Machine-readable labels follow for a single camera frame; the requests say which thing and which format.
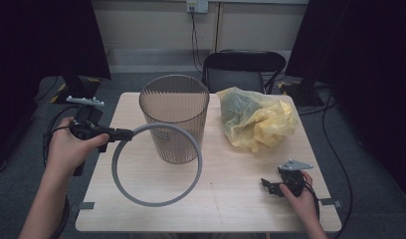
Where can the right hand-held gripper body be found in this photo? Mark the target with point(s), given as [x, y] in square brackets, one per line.
[294, 182]

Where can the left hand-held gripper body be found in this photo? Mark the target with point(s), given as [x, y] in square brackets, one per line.
[88, 126]

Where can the yellow plastic bin bag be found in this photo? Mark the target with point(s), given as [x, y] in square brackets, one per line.
[257, 126]

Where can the person's right hand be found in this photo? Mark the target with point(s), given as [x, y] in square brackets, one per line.
[305, 202]

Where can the person's left hand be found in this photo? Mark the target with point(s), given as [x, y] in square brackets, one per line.
[66, 152]

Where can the black stand base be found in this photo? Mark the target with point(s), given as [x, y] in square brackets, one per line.
[83, 88]
[302, 94]

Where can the grey tape strip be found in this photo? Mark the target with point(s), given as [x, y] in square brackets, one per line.
[332, 202]
[86, 205]

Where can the black folding chair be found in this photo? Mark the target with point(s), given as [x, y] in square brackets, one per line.
[237, 66]

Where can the beige wall conduit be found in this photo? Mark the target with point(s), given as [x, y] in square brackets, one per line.
[218, 26]

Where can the white wall socket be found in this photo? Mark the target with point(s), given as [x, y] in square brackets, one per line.
[197, 6]

